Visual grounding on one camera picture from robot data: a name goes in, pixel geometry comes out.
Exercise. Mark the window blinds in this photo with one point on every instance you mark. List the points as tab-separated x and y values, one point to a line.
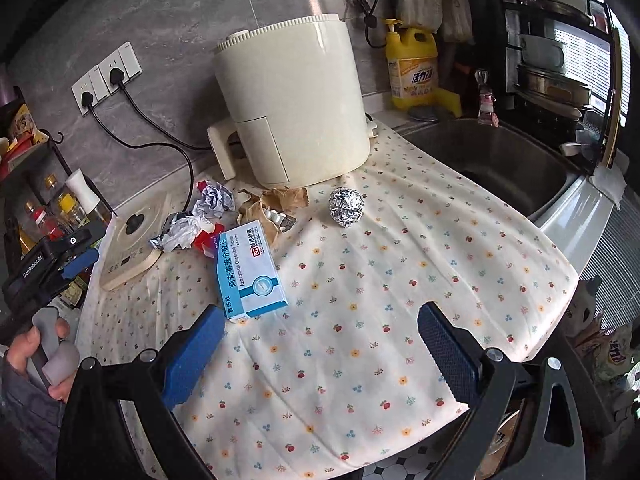
587	55

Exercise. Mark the aluminium foil ball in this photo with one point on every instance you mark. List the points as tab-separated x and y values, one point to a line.
346	207

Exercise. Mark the white capped oil bottle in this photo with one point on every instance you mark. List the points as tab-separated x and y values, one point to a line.
85	192

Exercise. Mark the white tissue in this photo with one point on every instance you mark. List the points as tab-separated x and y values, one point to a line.
185	232

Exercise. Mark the yellow dish soap bottle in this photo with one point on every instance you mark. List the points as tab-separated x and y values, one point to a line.
411	67

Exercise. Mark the black dish rack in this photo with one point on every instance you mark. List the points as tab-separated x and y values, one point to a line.
545	60

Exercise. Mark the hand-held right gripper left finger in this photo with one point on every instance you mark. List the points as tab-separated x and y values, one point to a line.
192	355

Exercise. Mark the floral tablecloth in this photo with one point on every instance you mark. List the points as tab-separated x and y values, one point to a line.
350	285

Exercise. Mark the person's left forearm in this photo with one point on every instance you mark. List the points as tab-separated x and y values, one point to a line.
27	415

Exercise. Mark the metal faucet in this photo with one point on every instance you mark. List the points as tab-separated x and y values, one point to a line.
482	82

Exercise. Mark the brown paper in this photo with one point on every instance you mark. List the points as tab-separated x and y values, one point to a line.
282	197

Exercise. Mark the black spice rack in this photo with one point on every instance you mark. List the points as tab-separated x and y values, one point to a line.
30	195

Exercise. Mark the yellow sponge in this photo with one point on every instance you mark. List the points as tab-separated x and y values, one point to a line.
449	102

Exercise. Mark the blue white medicine box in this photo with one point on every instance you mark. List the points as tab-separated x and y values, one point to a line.
250	272

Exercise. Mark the person's left hand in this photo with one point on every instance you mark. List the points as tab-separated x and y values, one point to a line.
22	352

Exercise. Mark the black power plug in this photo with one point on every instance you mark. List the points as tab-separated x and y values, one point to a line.
116	76
87	100

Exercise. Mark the silver wrapper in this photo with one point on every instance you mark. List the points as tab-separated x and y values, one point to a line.
161	232

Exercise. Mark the white dish cloth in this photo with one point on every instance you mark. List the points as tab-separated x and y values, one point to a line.
607	180

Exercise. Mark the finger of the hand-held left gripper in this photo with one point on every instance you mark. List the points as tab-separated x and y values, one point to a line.
80	262
75	239

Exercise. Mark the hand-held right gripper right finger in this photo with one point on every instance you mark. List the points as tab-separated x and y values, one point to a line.
447	355

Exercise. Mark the stainless steel sink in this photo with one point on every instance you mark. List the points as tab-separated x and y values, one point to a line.
492	160

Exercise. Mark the cream air fryer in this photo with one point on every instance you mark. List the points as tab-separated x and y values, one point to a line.
295	105

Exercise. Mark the white pill blister pack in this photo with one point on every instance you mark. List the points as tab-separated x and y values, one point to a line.
277	219

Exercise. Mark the pink toy figure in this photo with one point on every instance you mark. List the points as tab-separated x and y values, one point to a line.
487	110

